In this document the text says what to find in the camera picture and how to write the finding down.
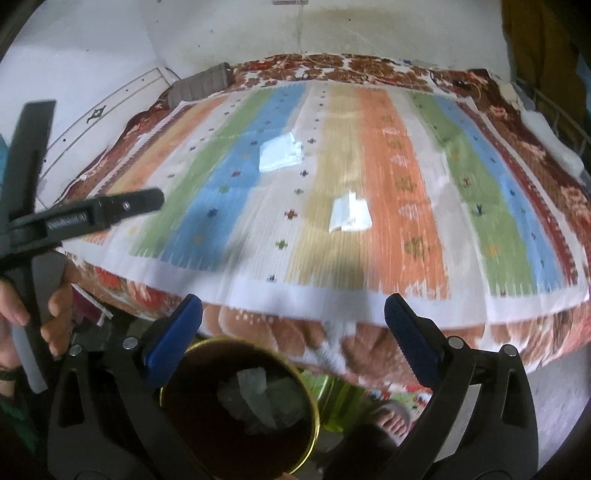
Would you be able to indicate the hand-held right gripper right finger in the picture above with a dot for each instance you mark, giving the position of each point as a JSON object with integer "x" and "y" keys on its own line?
{"x": 415, "y": 346}

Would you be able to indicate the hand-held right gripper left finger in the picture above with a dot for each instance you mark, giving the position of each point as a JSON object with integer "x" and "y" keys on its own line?
{"x": 171, "y": 339}

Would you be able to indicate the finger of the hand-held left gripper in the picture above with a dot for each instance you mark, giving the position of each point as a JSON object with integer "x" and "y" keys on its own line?
{"x": 134, "y": 203}

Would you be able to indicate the clear plastic wrapper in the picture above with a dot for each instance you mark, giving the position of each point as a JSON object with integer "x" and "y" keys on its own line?
{"x": 258, "y": 399}

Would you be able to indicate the gold-rimmed round bin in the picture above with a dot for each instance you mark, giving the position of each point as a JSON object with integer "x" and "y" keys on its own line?
{"x": 207, "y": 443}

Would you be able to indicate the person's left forearm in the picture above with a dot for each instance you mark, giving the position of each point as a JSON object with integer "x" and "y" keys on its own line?
{"x": 11, "y": 406}

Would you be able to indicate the person's left hand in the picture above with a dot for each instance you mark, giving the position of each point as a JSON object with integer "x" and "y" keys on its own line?
{"x": 57, "y": 323}

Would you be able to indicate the person's foot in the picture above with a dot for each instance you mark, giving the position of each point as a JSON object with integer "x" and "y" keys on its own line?
{"x": 392, "y": 420}

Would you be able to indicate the white panel with dark motif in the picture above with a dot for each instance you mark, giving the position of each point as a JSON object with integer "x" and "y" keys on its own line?
{"x": 115, "y": 115}

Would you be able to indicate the green plastic bottle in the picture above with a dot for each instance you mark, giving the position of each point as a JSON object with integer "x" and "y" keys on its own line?
{"x": 339, "y": 401}

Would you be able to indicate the striped colourful blanket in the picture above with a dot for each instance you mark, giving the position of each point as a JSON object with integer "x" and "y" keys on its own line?
{"x": 286, "y": 337}

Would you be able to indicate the grey rolled pillow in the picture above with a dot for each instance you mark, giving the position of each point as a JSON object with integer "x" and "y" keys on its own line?
{"x": 201, "y": 83}

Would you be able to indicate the white folded paper packet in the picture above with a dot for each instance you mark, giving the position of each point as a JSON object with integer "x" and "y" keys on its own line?
{"x": 348, "y": 214}

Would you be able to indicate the white and blue paper wrapper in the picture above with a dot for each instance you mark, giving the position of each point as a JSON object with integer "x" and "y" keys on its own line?
{"x": 279, "y": 152}

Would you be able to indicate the striped woven blanket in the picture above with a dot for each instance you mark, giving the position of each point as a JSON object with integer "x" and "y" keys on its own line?
{"x": 392, "y": 184}

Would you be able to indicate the white cloth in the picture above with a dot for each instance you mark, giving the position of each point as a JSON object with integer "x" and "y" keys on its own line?
{"x": 554, "y": 143}

